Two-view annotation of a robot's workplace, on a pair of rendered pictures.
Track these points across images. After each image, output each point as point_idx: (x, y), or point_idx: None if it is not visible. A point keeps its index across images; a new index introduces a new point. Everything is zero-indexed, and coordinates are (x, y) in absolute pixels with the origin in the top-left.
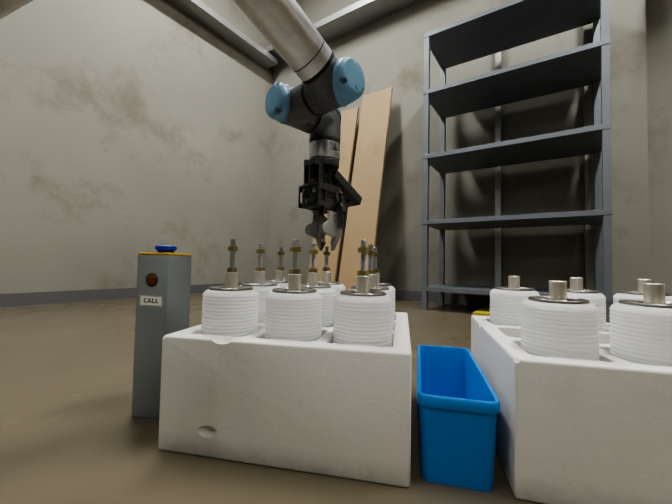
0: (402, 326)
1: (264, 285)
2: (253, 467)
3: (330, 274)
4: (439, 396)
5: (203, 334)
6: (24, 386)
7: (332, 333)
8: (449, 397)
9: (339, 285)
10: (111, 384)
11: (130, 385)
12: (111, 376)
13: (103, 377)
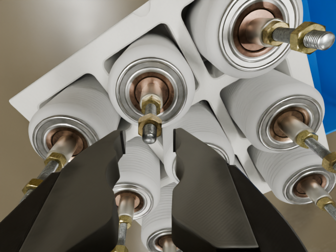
0: (304, 79)
1: (152, 207)
2: None
3: (161, 96)
4: (329, 132)
5: None
6: (1, 214)
7: (250, 162)
8: (335, 129)
9: (191, 91)
10: (26, 179)
11: (37, 171)
12: (2, 176)
13: (2, 181)
